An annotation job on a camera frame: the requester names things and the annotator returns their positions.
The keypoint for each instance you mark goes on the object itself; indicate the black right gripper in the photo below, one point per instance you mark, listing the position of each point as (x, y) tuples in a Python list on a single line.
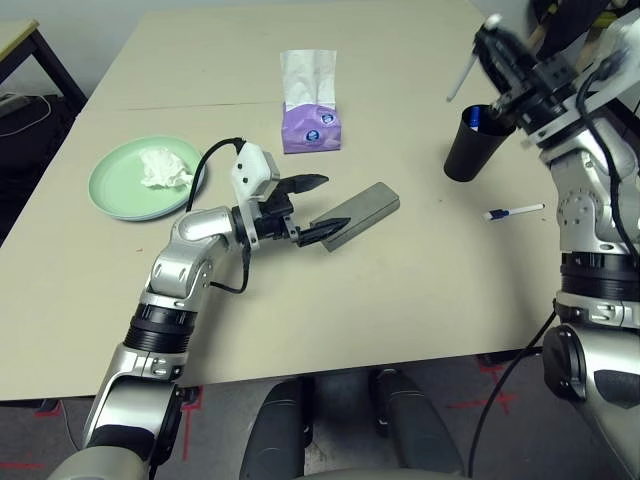
[(547, 87)]

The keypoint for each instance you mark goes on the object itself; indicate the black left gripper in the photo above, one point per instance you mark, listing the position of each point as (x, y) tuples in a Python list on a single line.
[(277, 220)]

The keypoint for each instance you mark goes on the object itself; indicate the white pen black cap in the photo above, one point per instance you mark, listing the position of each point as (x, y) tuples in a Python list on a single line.
[(460, 80)]

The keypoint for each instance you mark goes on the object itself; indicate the grey glasses case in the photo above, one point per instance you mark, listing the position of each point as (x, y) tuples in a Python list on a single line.
[(370, 202)]

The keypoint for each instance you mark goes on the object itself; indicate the green plate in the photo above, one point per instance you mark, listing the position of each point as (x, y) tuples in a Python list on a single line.
[(115, 190)]

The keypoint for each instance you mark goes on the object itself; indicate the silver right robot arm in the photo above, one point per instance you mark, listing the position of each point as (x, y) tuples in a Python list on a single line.
[(585, 210)]

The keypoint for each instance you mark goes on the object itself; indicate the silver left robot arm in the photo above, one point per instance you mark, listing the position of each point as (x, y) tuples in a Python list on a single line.
[(200, 225)]

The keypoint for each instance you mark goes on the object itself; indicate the blue marker pen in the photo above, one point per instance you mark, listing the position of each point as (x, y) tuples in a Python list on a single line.
[(474, 117)]

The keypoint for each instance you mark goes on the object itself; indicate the purple tissue pack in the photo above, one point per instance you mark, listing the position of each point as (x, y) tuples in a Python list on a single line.
[(297, 144)]

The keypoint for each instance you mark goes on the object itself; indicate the black jacket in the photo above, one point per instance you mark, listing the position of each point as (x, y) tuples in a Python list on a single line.
[(565, 25)]

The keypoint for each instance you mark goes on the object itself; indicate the wooden stool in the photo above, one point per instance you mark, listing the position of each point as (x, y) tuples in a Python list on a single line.
[(586, 52)]

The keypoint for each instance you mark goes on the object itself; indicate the black plastic cup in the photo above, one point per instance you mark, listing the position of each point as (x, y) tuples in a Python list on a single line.
[(467, 155)]

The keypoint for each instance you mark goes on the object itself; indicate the yellow green cushion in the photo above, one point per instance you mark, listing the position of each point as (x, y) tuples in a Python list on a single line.
[(606, 17)]

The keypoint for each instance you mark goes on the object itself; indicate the white flat tissue sheet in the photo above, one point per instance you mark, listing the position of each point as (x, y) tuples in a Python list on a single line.
[(300, 75)]

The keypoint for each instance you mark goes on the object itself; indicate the white pen blue cap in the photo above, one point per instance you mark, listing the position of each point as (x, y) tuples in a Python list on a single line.
[(522, 209)]

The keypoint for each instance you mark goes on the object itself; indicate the black table foot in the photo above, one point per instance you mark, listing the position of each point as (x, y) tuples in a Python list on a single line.
[(189, 395), (510, 357)]

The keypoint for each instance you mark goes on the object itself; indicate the black robot left leg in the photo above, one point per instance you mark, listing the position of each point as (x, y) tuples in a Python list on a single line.
[(275, 435)]

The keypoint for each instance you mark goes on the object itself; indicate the black robot leg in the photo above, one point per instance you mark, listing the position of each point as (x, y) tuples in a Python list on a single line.
[(275, 435), (415, 430)]

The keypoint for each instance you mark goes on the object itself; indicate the black robot right leg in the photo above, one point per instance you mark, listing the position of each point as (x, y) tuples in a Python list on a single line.
[(415, 430)]

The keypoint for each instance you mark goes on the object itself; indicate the grey robot torso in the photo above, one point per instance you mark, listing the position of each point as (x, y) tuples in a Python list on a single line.
[(380, 475)]

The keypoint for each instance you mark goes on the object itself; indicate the grey power adapter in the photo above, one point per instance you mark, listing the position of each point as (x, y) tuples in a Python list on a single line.
[(12, 102)]

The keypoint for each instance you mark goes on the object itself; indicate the side table black legs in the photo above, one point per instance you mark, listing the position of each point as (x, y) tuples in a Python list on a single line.
[(15, 35)]

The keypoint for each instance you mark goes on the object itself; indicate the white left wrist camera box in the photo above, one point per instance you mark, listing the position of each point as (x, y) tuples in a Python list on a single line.
[(250, 167)]

